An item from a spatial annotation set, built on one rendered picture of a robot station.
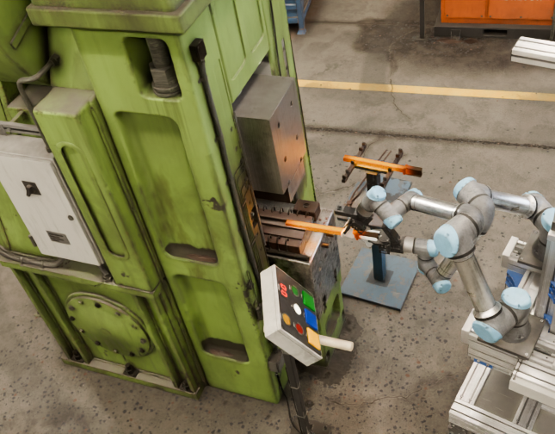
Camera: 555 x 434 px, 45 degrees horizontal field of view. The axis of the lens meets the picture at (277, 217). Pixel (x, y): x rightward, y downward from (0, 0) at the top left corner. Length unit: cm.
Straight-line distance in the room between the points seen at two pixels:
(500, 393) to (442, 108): 270
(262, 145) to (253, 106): 16
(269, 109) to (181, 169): 43
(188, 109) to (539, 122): 356
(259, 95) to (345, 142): 259
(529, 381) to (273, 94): 159
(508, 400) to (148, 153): 211
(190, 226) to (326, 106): 297
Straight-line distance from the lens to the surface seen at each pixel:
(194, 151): 258
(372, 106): 570
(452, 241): 265
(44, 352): 457
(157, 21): 223
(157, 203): 298
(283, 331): 267
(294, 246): 323
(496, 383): 368
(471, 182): 306
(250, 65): 281
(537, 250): 339
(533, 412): 362
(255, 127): 272
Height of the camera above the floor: 332
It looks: 44 degrees down
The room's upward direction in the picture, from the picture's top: 12 degrees counter-clockwise
